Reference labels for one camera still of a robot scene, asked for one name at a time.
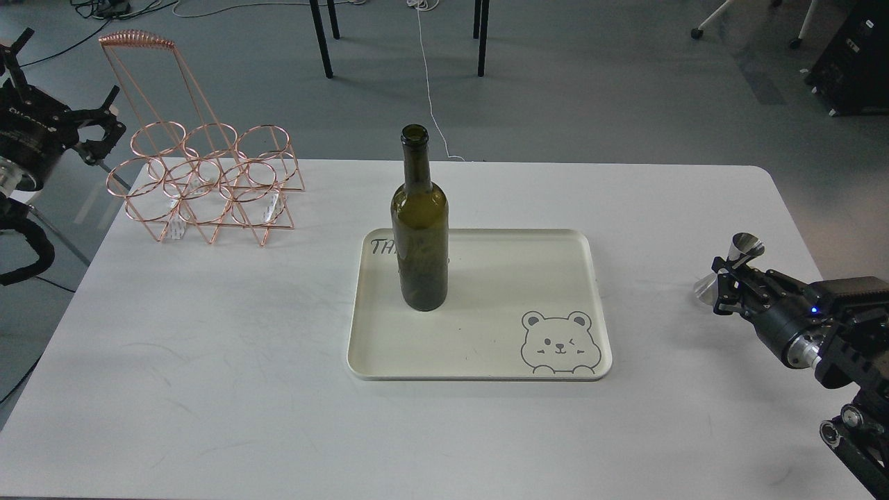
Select white chair base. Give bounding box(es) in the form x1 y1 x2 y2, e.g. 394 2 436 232
690 0 820 49

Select dark green wine bottle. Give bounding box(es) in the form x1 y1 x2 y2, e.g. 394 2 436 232
390 124 449 311

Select black floor cables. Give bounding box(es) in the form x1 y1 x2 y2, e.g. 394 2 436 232
69 0 181 20

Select white floor cable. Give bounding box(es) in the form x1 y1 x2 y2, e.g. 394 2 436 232
406 0 467 162

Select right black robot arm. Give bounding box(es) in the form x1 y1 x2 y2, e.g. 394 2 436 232
712 257 888 499

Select cream bear serving tray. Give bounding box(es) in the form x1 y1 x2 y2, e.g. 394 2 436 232
347 228 613 381

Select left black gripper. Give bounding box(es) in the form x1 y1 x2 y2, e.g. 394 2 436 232
1 28 126 192

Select silver steel jigger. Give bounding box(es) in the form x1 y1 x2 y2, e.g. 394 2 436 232
692 232 765 306

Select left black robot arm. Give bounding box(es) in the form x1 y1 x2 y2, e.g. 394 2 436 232
1 28 126 287

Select black table legs left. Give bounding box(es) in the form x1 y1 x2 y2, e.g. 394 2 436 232
308 0 340 79

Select black equipment case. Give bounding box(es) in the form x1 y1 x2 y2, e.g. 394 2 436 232
804 1 888 117

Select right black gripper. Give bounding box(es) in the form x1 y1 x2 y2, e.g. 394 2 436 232
711 254 826 369

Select black table legs right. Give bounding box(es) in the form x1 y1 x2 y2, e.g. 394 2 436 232
472 0 491 77

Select black table legs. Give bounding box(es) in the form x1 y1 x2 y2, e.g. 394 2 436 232
308 0 340 79
472 0 491 77

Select copper wire bottle rack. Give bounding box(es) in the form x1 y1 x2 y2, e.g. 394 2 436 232
99 29 306 247

